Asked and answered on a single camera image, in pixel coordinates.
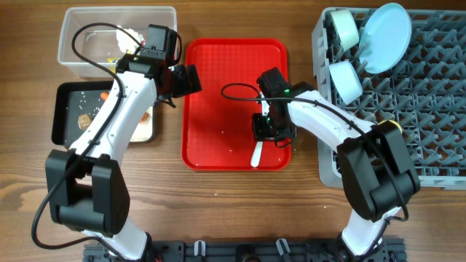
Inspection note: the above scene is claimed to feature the white plastic spoon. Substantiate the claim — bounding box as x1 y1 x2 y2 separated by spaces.
250 141 264 168

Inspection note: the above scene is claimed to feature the white tissue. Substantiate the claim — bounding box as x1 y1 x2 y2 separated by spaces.
116 28 145 54

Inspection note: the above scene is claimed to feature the light blue bowl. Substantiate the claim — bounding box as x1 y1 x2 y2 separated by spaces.
329 60 363 105

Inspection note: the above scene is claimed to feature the brown round food piece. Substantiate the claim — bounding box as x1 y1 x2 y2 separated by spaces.
78 114 92 131

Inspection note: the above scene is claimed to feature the yellow cup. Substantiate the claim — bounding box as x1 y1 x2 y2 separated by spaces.
378 119 403 134

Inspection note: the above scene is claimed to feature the green bowl with rice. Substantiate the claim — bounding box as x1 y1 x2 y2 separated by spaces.
331 9 360 52

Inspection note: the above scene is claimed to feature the light blue plate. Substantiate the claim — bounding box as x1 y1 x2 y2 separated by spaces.
359 3 412 74

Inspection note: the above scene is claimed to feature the orange carrot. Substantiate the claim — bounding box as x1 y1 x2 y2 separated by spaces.
100 92 109 100

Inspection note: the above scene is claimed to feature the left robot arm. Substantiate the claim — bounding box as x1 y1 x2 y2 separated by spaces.
31 25 202 261

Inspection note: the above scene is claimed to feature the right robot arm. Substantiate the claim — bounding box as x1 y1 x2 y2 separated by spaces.
253 68 420 261

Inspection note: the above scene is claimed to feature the grey dishwasher rack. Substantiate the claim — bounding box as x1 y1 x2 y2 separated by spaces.
312 7 465 190

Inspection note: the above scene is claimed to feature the red serving tray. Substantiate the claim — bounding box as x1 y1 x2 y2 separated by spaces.
181 38 291 172

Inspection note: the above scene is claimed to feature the clear plastic bin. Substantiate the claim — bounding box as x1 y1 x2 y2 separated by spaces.
58 6 177 79

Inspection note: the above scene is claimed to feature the black plastic tray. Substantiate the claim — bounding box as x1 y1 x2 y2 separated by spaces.
51 80 157 146

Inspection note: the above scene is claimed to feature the left black cable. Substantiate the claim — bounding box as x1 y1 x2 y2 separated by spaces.
31 22 143 252

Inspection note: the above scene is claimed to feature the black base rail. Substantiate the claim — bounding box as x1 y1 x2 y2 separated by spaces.
82 238 408 262

